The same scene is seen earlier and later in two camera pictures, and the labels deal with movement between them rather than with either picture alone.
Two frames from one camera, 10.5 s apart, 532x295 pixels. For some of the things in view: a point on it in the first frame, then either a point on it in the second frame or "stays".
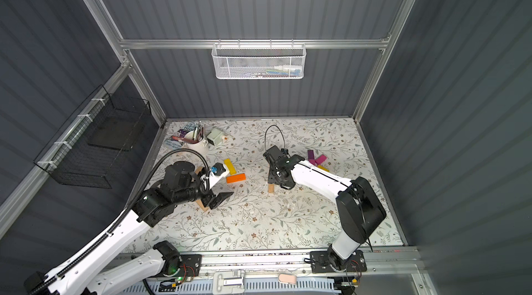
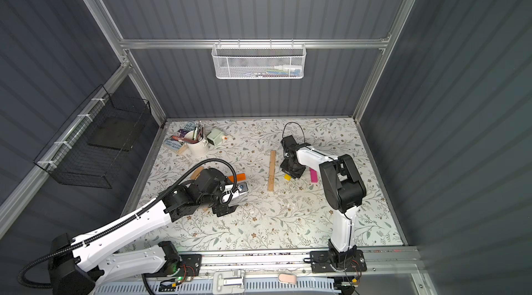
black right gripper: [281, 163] -> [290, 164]
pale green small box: [215, 136] stays
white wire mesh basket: [258, 61] stays
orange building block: [235, 178] stays
